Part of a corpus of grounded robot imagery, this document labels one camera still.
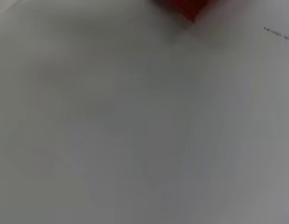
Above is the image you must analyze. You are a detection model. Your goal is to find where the orange cube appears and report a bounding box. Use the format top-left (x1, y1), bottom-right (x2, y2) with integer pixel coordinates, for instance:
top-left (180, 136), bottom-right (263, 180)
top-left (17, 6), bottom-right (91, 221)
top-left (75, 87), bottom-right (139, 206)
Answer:
top-left (172, 0), bottom-right (212, 24)

